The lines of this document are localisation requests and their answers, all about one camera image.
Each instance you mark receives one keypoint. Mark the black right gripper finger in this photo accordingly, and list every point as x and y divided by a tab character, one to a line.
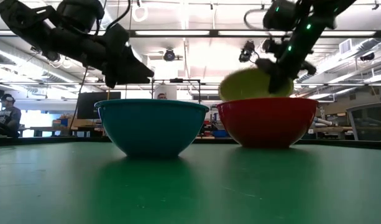
264	64
277	82

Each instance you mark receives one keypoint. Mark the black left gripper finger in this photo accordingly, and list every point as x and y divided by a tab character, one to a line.
137	67
132	80

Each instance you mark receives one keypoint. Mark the yellow-green plastic bowl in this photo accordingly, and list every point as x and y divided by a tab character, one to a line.
249	85

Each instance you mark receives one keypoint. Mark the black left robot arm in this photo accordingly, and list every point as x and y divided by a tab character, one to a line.
38	28

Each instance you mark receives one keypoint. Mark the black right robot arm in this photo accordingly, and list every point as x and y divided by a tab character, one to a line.
305	31

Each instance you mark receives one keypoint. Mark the person behind teal bowl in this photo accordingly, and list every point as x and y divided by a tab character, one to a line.
161	96

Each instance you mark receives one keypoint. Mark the red plastic bowl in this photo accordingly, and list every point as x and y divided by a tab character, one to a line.
266	123

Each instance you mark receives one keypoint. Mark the black computer monitor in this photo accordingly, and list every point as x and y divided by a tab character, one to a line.
87	104

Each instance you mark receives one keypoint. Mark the teal plastic bowl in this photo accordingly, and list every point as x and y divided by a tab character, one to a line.
151	127

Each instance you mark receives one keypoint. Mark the white ceiling air vent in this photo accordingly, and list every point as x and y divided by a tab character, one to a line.
345	46

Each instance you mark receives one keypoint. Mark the blue storage bin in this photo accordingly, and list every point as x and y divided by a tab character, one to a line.
220	133

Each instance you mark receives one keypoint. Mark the seated person with headphones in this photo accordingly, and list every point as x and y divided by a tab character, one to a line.
9	116

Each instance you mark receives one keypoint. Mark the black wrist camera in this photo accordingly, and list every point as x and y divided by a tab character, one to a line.
246	51

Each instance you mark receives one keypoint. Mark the black overhead camera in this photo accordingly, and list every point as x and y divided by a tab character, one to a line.
169	55

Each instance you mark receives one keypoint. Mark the grey framed glass enclosure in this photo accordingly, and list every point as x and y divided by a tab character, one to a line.
369	121

